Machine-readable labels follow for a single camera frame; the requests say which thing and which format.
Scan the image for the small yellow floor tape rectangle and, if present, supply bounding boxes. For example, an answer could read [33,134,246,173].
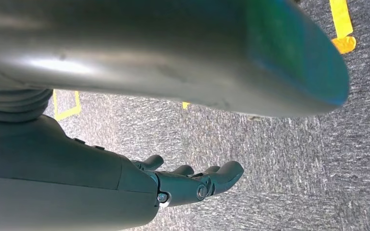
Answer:
[53,90,82,122]

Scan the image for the robot right arm ribbed sleeve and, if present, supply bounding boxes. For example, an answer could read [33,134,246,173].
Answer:
[0,62,54,123]

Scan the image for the large yellow floor tape rectangle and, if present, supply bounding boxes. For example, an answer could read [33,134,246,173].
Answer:
[329,0,357,55]

